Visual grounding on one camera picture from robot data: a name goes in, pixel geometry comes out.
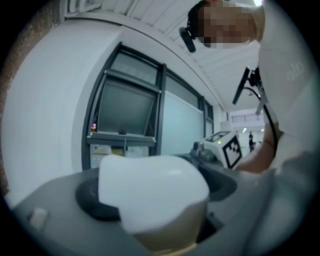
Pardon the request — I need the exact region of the black cable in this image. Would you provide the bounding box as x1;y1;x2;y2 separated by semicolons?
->
243;86;280;157

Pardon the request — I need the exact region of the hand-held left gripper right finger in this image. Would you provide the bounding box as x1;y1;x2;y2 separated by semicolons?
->
196;166;238;203

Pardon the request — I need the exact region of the black head camera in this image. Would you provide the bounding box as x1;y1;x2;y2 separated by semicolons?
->
178;24;197;54

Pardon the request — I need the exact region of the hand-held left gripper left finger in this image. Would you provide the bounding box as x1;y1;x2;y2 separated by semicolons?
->
74;175;123;222

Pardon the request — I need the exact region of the person's white shirt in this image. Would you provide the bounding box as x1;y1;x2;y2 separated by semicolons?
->
256;0;320;176

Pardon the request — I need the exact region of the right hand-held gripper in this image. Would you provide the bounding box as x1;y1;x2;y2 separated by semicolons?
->
190;129;244;171

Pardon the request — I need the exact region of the person's face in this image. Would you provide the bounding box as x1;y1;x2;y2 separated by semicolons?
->
203;1;257;49

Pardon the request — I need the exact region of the black framed window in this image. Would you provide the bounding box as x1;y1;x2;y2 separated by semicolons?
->
81;41;215;171

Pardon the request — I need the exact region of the person's right forearm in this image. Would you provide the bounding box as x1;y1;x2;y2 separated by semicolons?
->
236;124;276;175

